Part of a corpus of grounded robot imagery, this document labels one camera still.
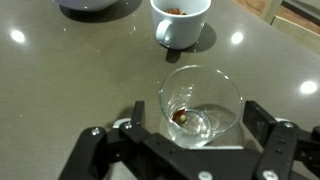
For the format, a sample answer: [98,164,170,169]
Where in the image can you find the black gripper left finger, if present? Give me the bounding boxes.
[58,100,158,180]

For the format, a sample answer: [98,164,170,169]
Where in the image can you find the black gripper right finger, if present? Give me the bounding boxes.
[241,99,320,180]

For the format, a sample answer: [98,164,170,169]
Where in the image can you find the clear glass bowl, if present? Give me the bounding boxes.
[158,64,244,149]

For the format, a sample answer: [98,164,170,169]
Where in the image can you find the colourful cereal pieces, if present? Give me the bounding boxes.
[171,108,188,123]

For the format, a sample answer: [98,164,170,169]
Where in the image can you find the white ceramic bowl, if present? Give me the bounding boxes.
[54,0,119,12]

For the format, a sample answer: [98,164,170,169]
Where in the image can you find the cream wooden chair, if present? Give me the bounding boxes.
[259,0,320,56]

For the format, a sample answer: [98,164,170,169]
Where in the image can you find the white ceramic mug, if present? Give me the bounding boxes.
[149,0,212,50]

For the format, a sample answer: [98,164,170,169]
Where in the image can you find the brown cereal pieces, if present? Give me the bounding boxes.
[164,7,188,16]

